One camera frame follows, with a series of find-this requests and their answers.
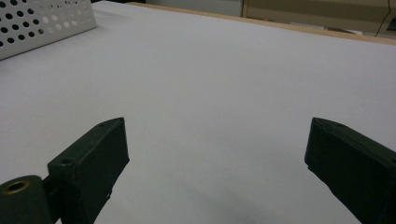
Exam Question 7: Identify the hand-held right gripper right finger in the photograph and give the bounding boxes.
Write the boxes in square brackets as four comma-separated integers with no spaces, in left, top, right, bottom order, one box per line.
[304,117,396,224]

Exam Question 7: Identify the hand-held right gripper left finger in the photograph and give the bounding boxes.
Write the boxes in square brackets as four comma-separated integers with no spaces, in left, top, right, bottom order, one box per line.
[47,117,131,224]

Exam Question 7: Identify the black cable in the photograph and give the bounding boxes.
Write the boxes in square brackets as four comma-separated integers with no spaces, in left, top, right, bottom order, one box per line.
[375,0,394,37]

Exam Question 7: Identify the beige cabinet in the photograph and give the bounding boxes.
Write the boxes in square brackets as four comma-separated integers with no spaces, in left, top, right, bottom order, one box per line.
[242,0,396,37]

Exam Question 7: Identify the white perforated metal basket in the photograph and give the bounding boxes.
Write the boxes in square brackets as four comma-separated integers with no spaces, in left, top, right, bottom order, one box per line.
[0,0,98,61]

